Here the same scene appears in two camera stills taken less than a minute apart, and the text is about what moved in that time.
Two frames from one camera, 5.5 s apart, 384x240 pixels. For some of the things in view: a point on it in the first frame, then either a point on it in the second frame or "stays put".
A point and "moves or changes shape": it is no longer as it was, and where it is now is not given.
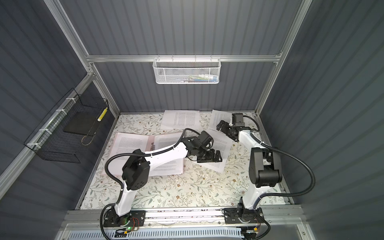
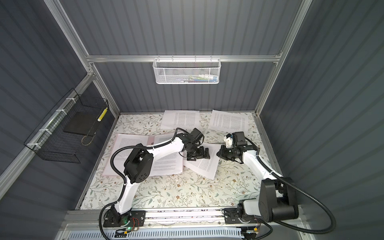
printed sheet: x=125 y=143 stays put
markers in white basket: x=200 y=78 stays put
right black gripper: x=226 y=125 → x=222 y=153
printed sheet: x=222 y=143 moves or changes shape
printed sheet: x=174 y=167 stays put
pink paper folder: x=126 y=143 stays put
